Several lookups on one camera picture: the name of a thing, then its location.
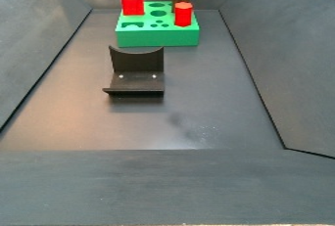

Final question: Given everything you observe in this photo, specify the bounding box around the red square block peg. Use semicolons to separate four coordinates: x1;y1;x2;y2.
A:
121;0;143;16

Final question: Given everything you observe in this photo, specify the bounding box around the green shape sorting board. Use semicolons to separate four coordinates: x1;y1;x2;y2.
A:
115;1;200;47

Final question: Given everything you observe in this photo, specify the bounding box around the red hexagonal peg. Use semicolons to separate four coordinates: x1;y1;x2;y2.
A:
174;2;193;26

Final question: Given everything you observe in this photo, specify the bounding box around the black curved holder stand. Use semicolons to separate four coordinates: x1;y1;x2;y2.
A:
102;46;165;95

